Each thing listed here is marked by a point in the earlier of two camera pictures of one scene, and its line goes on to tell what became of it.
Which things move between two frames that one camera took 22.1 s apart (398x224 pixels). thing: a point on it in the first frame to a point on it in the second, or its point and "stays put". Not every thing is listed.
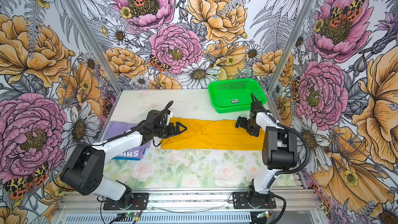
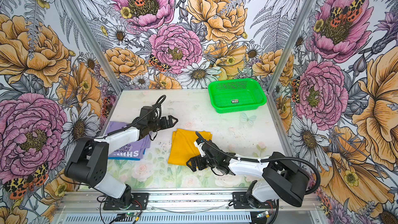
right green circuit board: (262, 214) stays put
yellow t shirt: (212, 135) to (182, 148)
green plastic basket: (234, 95) stays put
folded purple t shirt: (116, 128) stays put
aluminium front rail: (195, 201) stays put
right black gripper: (255, 133) to (200, 166)
